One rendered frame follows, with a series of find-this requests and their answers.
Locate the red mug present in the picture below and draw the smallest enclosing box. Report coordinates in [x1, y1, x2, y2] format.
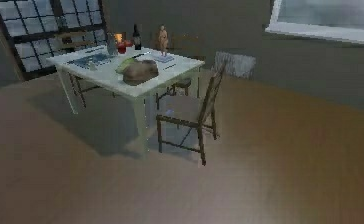
[116, 39, 134, 55]

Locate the brown wooden chair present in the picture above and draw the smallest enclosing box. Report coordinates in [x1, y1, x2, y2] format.
[155, 62, 228, 167]
[55, 30, 102, 109]
[154, 33, 208, 111]

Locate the black table knife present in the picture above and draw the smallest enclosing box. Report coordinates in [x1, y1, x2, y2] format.
[132, 51, 152, 60]

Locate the green lettuce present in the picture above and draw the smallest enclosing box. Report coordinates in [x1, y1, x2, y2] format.
[115, 56, 141, 75]

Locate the tan figurine statue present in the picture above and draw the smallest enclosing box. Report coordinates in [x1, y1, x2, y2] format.
[157, 24, 170, 58]

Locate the white dining table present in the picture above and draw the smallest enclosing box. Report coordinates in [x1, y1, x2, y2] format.
[45, 44, 206, 158]

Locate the dark wine bottle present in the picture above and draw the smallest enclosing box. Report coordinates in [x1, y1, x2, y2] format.
[132, 23, 142, 51]

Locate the grey glass vase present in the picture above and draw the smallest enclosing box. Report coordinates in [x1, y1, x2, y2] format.
[106, 32, 119, 57]

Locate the blue patterned placemat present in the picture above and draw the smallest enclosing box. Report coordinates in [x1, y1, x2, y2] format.
[67, 52, 117, 70]

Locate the black framed grid window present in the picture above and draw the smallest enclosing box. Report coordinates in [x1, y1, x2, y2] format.
[0, 0, 110, 82]

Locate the white framed window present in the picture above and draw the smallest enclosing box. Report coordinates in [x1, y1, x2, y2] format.
[264, 0, 364, 46]

